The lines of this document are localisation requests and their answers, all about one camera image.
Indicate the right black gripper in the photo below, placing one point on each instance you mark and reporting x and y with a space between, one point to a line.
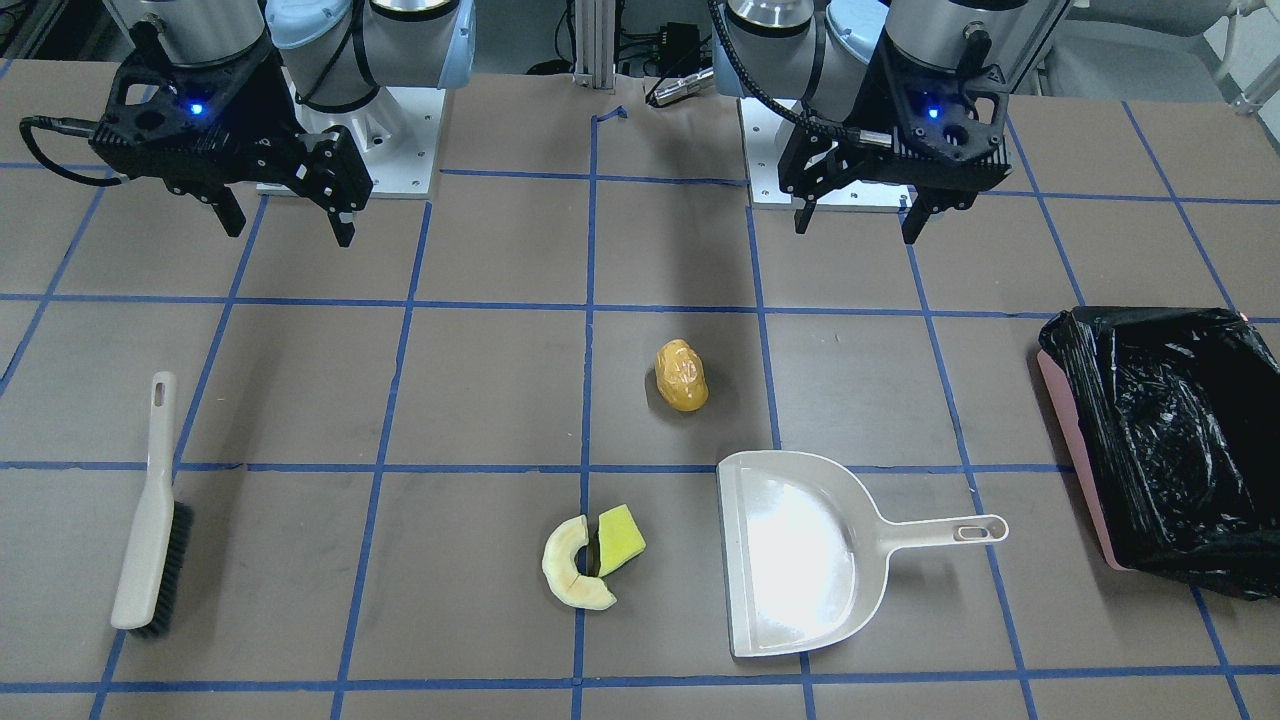
270 106

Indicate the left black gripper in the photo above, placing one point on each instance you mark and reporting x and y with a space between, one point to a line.
868 104

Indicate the brown potato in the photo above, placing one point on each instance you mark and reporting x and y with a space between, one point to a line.
680 376

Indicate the beige plastic dustpan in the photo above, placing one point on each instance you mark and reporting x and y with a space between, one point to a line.
807 552

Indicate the beige hand brush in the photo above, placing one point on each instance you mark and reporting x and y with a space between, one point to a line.
155 553

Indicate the yellow green sponge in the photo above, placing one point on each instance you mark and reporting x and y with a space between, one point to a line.
619 539

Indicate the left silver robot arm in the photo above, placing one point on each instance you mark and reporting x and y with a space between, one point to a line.
780 52

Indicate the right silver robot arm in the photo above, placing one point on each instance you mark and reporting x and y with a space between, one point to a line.
292 93

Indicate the pink bin with black bag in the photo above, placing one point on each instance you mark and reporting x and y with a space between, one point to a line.
1170 414

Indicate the black power adapter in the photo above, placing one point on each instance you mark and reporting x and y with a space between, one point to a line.
675 49

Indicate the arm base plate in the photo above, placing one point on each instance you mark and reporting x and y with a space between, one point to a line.
400 165
764 136

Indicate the silver cable connector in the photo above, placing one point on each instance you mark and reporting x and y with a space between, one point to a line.
667 91

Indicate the aluminium frame post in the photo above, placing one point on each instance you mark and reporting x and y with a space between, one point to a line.
594 44

